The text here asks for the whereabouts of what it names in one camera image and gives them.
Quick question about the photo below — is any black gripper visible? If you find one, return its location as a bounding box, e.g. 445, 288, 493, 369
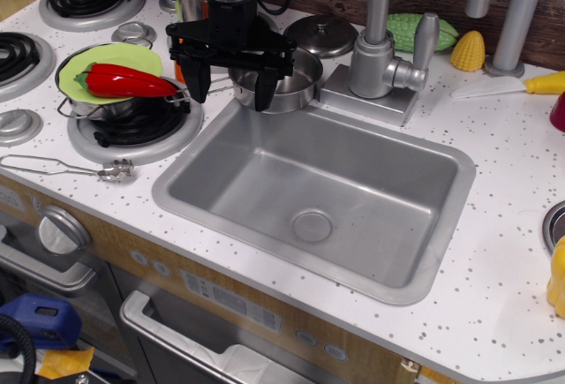
166, 19, 296, 112

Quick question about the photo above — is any small steel pan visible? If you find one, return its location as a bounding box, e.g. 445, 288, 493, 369
228, 48, 323, 114

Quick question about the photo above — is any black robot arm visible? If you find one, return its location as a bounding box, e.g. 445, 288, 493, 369
166, 0, 297, 111

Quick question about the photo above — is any grey toy sink basin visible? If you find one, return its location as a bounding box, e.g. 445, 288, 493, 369
152, 101, 476, 305

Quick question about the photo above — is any grey stove knob disc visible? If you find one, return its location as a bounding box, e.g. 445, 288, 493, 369
159, 0, 178, 15
1, 109, 43, 147
111, 21, 156, 49

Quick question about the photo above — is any light green plate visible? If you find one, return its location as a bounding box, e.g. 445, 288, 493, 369
55, 42, 162, 104

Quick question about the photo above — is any steel pot lid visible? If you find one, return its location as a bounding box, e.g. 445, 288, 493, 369
284, 15, 358, 58

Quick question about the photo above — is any front right black burner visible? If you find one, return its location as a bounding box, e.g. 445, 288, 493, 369
67, 90, 204, 166

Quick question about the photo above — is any black burner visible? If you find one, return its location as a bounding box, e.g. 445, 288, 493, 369
67, 90, 204, 166
1, 32, 56, 102
39, 0, 145, 33

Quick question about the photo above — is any red toy chili pepper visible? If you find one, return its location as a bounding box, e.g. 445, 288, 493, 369
74, 63, 177, 98

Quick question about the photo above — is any grey toy faucet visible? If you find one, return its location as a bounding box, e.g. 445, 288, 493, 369
317, 0, 496, 128

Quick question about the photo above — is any back right black burner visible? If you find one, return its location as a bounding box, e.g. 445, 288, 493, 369
39, 0, 145, 33

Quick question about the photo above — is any green toy bitter gourd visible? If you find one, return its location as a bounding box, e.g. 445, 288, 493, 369
387, 13, 459, 53

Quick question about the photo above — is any left black burner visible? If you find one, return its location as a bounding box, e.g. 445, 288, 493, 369
1, 32, 56, 102

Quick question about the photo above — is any grey oven dial knob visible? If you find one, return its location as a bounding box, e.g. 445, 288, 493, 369
36, 205, 92, 255

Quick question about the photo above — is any yellow toy corn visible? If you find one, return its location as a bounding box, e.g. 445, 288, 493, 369
450, 31, 486, 72

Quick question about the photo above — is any blue clamp tool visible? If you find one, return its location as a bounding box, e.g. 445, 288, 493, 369
1, 293, 82, 350

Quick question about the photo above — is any red toy object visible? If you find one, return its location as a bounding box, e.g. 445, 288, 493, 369
549, 93, 565, 132

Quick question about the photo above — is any steel bowl rim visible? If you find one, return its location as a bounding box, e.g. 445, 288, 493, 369
542, 201, 565, 253

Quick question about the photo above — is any yellow toy pepper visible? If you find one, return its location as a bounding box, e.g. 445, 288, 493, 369
546, 237, 565, 318

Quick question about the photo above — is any steel pot with handles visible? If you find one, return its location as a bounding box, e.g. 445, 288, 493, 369
56, 79, 191, 121

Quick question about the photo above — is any grey oven door handle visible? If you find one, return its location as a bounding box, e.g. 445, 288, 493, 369
1, 225, 98, 293

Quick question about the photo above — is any grey dishwasher door handle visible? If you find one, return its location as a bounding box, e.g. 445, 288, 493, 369
120, 290, 309, 383

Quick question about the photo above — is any grey vertical post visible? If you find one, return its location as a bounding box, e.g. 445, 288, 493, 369
483, 0, 539, 78

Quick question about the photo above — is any toy knife yellow handle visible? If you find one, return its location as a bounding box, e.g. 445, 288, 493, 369
451, 71, 564, 99

